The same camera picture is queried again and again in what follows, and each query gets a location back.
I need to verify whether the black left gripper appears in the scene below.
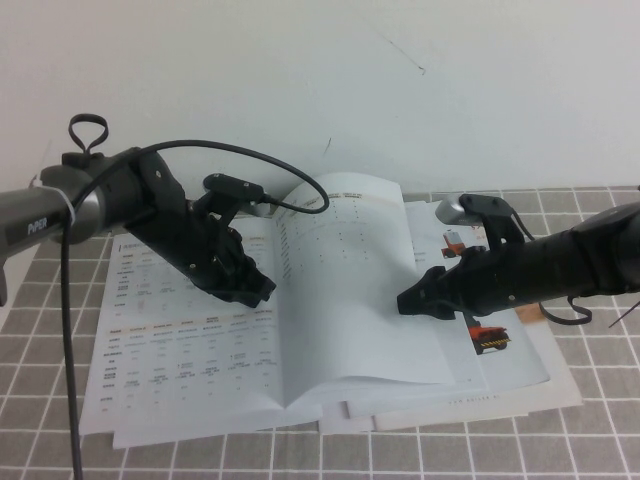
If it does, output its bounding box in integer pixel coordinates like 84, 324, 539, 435
124, 199, 278, 309

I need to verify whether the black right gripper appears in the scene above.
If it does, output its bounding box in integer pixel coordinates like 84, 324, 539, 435
397, 227, 581, 321

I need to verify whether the white zip tie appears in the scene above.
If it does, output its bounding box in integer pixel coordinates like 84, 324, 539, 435
29, 172, 77, 226

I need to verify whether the grey checkered tablecloth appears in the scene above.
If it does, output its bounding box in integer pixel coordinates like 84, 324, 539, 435
0, 185, 640, 480

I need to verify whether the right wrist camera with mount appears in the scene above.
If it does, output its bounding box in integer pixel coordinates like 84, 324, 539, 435
434, 193, 526, 251

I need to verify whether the right wrist camera black cable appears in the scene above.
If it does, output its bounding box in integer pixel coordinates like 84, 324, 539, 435
509, 209, 536, 241

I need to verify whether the wrist camera black cable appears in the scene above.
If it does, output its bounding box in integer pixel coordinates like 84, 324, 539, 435
60, 139, 330, 480
509, 209, 536, 241

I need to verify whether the right arm black wire loop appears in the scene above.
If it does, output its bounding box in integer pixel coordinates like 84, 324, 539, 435
538, 293, 595, 327

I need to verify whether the arm black wire loop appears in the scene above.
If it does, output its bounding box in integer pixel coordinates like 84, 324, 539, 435
538, 293, 595, 327
68, 114, 110, 155

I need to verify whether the left wrist camera black cable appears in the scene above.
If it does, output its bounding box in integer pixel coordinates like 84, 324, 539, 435
60, 139, 330, 480

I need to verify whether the left arm black wire loop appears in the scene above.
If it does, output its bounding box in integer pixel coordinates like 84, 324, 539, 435
68, 114, 110, 155

